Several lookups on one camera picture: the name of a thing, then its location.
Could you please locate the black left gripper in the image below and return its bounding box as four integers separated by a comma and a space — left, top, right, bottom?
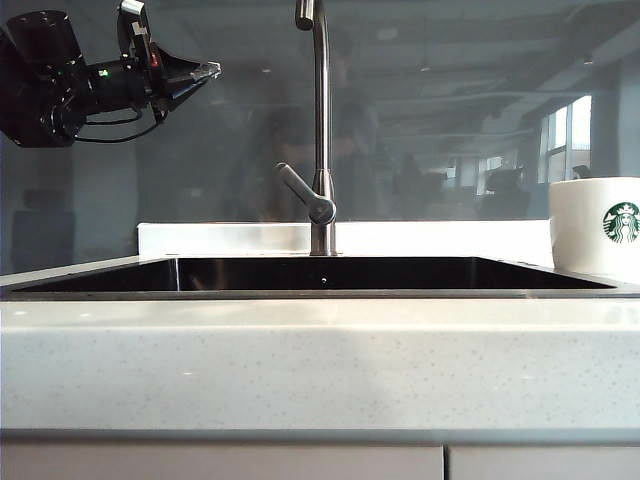
130, 42, 223, 113

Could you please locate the steel faucet lever handle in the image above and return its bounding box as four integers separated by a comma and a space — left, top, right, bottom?
273, 162, 337, 225

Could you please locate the white Starbucks logo mug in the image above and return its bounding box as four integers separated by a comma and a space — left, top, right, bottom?
548, 176, 640, 277

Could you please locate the steel gooseneck faucet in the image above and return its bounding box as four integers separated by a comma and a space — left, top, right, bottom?
294, 0, 337, 257

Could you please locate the black rectangular sink basin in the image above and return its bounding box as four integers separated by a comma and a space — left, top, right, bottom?
7, 255, 619, 301

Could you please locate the grey cabinet door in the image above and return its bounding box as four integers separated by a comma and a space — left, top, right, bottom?
0, 444, 445, 480
449, 444, 640, 480

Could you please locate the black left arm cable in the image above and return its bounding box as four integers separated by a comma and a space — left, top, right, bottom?
74, 107, 166, 145

